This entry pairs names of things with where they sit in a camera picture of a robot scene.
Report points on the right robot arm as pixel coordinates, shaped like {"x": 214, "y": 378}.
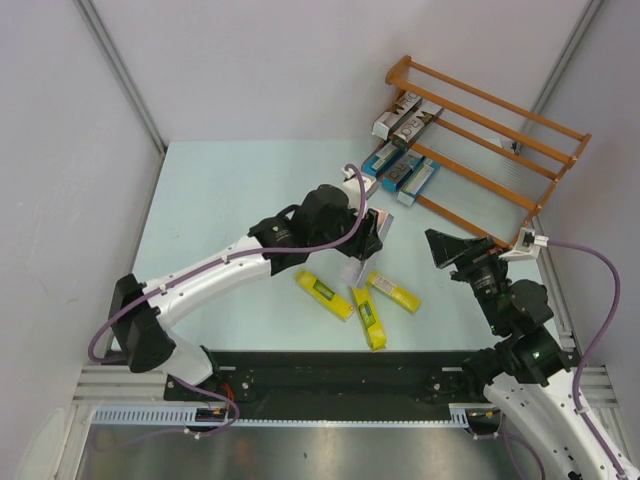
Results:
{"x": 527, "y": 375}

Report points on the white slotted cable duct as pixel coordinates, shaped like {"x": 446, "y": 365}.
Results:
{"x": 161, "y": 415}

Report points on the blue toothpaste box with barcode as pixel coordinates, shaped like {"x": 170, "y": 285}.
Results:
{"x": 380, "y": 160}

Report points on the lilac Protefix toothpaste box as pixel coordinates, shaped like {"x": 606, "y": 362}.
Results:
{"x": 384, "y": 222}

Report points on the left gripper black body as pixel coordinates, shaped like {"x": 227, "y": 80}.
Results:
{"x": 357, "y": 245}

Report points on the yellow Curaprox box middle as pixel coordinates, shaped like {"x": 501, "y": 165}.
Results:
{"x": 370, "y": 319}

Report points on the silver black R&O charcoal box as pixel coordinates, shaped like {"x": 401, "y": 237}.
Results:
{"x": 392, "y": 117}

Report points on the white blue R&O box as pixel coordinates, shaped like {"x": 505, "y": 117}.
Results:
{"x": 400, "y": 171}

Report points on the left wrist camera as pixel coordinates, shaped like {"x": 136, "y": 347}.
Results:
{"x": 357, "y": 185}

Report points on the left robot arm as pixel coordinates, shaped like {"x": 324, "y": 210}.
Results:
{"x": 145, "y": 313}

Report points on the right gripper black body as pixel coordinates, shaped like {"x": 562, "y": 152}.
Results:
{"x": 482, "y": 271}

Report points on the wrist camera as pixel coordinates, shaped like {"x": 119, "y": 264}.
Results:
{"x": 357, "y": 185}
{"x": 527, "y": 246}

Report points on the yellow Curaprox box left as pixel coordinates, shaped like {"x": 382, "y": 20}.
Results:
{"x": 324, "y": 295}

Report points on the yellow curaprox box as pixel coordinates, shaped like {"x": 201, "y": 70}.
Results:
{"x": 370, "y": 319}
{"x": 324, "y": 295}
{"x": 401, "y": 296}

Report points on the lilac text-side toothpaste box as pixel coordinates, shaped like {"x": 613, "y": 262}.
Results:
{"x": 352, "y": 273}

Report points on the yellow Curaprox box right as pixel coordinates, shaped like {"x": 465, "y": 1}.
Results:
{"x": 401, "y": 296}

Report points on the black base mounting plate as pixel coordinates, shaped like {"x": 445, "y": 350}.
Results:
{"x": 379, "y": 386}

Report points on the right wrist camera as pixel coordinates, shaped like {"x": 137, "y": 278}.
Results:
{"x": 527, "y": 246}

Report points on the aluminium frame rail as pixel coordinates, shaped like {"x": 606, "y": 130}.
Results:
{"x": 596, "y": 392}

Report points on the orange wooden shelf rack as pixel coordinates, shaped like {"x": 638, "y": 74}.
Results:
{"x": 499, "y": 163}

